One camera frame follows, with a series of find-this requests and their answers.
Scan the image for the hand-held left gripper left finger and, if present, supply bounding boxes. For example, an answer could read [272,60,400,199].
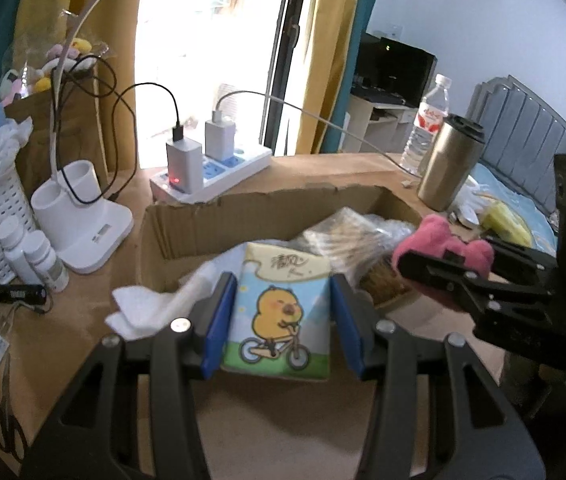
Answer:
[20,271,238,480]

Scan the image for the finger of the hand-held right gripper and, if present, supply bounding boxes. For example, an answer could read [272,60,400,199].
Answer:
[397,251,566,367]
[483,236,561,270]

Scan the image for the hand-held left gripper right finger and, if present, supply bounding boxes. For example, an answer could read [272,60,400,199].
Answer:
[330,274,546,480]

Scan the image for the tissue packet with chick print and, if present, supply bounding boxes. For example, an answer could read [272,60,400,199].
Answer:
[220,241,333,382]

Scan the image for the white paper towel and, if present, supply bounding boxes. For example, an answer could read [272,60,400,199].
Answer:
[104,247,244,341]

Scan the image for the clear plastic packet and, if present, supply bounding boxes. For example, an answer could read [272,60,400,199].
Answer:
[298,206,424,286]

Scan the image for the brown cardboard box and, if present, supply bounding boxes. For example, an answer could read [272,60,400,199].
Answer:
[136,185,426,322]

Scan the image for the brown fibre pad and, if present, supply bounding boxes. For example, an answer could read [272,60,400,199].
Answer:
[358,260,415,307]

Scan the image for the blue bed sheet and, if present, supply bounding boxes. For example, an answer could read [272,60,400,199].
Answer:
[468,164,564,261]

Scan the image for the steel tumbler with black lid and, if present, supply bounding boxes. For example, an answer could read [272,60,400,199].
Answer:
[417,114,486,212]

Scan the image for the grey padded headboard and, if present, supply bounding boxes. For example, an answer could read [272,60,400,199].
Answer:
[465,75,566,217]

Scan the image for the grey-green cloth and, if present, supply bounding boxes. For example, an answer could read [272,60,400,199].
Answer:
[500,350,566,419]

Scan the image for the white desk lamp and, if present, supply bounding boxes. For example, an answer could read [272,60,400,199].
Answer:
[30,0,224,275]

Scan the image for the clear water bottle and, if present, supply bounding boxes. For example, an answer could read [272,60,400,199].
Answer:
[400,74,451,177]

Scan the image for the white power strip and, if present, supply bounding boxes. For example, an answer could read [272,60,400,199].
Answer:
[149,144,273,205]

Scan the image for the white charger with black plug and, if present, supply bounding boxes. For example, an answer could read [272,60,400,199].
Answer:
[165,140,203,194]

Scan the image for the white television stand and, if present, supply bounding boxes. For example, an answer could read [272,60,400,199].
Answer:
[340,95,421,154]

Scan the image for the white pill bottle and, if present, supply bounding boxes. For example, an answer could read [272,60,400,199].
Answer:
[28,230,70,292]
[0,215,31,283]

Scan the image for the black flashlight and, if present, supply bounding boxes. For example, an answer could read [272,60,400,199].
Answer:
[0,284,47,305]

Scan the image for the black television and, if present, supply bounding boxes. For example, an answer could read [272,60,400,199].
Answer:
[350,32,438,109]

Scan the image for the black scissors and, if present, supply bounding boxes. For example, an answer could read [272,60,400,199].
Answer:
[0,390,29,461]

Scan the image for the yellow curtain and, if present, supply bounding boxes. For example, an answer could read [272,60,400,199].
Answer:
[13,0,145,181]
[295,0,364,156]

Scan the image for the brown paper bag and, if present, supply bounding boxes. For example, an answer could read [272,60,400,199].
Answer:
[6,67,114,196]

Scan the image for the crumpled white tissue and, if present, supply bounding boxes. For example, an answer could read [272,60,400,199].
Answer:
[0,117,34,173]

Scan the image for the white plush toy with spots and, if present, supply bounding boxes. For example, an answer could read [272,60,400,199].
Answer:
[0,69,26,103]

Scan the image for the black charger cable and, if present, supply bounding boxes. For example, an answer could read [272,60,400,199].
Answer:
[110,82,184,202]

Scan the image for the white charging cable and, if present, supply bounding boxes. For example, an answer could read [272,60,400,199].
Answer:
[211,91,424,189]

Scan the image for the black lamp cable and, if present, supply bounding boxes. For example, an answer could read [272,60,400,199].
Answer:
[50,55,117,207]

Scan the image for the black door frame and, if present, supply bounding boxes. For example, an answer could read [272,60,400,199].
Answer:
[262,0,314,157]

